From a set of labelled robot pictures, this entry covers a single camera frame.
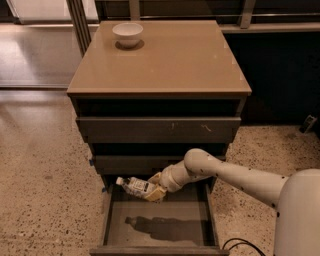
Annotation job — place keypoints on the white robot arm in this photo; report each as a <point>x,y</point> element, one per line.
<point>296,198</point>

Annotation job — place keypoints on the metal window frame post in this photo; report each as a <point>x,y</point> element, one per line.
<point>79,21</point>

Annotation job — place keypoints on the clear plastic bottle white label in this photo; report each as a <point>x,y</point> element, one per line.
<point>136,187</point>

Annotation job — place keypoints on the top grey drawer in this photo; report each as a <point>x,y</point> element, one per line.
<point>158,130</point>

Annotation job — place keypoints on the small grey floor device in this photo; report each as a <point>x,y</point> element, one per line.
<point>308,124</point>

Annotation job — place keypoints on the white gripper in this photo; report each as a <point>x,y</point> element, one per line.
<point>165,182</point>

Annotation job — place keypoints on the tan drawer cabinet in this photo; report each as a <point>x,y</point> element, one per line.
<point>178,69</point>

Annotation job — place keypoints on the white ceramic bowl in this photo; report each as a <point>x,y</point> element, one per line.
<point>128,34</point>

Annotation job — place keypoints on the grey drawer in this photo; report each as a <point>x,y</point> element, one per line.
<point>158,130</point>
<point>132,165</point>

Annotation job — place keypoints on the open bottom drawer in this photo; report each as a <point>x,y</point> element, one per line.
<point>181,225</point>

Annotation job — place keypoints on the middle grey drawer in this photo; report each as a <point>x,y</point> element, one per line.
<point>132,165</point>

